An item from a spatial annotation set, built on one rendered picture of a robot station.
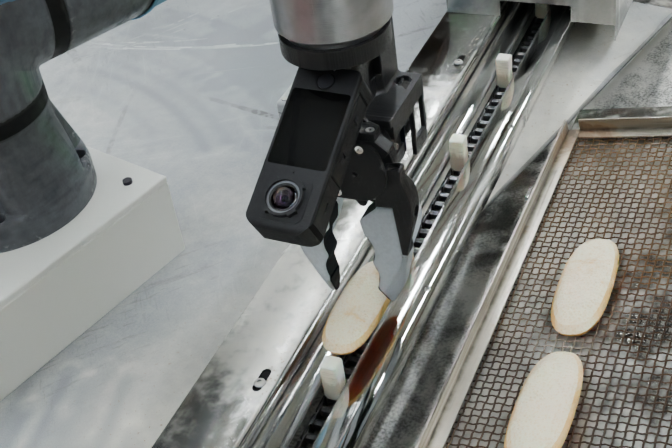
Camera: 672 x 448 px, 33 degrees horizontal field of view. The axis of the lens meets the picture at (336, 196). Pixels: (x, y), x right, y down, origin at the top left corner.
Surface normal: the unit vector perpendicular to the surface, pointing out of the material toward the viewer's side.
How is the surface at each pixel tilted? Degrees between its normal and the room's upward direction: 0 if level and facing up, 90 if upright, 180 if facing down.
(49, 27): 99
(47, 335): 90
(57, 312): 90
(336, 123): 29
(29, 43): 106
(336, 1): 90
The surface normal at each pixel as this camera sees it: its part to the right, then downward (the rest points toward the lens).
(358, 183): -0.39, 0.59
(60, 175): 0.81, -0.07
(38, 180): 0.68, 0.06
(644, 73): -0.13, -0.80
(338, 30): 0.14, 0.58
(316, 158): -0.30, -0.41
